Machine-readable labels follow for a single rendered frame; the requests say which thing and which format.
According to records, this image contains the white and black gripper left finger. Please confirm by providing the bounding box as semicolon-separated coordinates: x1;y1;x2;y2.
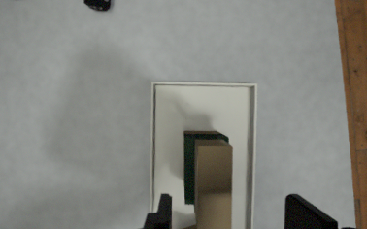
140;193;172;229

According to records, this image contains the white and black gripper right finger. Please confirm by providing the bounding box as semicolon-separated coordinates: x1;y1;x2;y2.
284;194;339;229

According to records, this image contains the white shallow rectangular tray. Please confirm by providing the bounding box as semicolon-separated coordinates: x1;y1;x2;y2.
150;82;257;229

